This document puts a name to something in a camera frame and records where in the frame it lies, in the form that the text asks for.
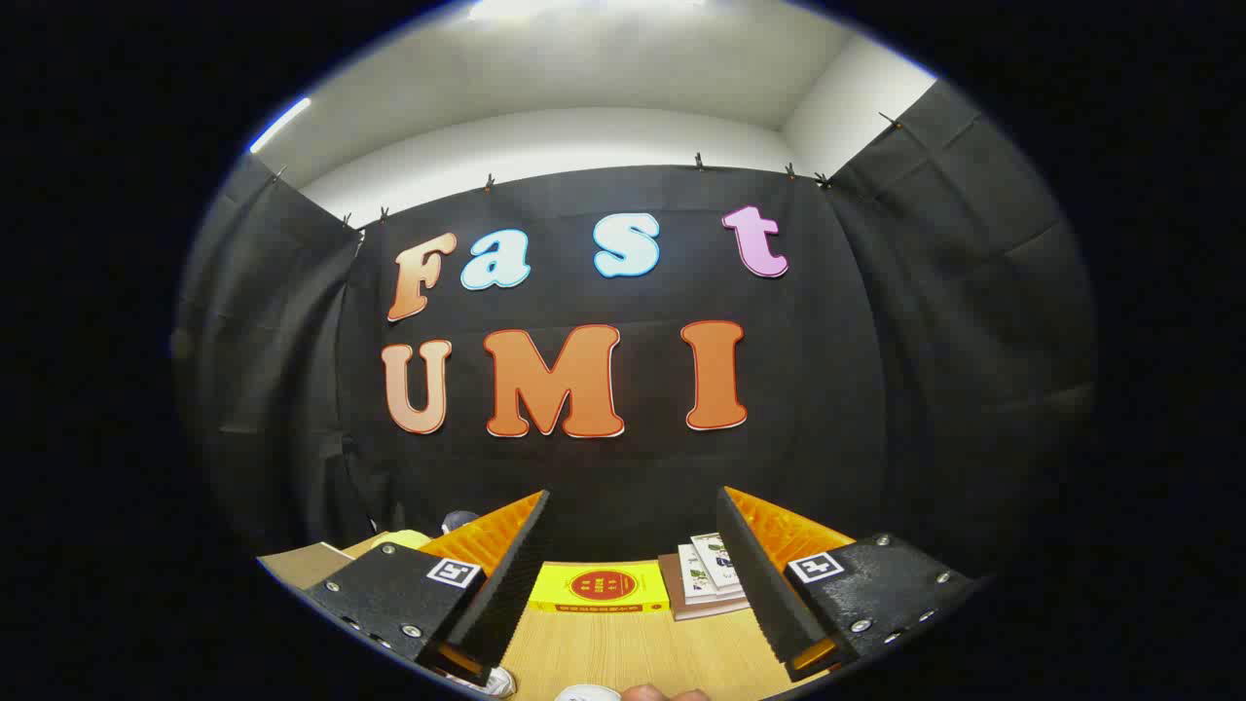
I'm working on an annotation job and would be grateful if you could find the yellow book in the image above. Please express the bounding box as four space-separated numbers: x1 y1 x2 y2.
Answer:
527 562 673 614

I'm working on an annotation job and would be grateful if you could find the white book colourful cover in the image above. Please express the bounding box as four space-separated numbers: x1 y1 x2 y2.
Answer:
690 533 746 593

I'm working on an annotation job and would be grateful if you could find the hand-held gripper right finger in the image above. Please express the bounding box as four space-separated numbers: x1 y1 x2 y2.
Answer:
716 485 979 683

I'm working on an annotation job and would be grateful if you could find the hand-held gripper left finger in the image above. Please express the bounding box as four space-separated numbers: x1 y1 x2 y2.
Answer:
304 490 552 687

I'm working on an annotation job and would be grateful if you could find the white book green print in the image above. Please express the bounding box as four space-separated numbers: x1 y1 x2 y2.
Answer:
677 542 746 607

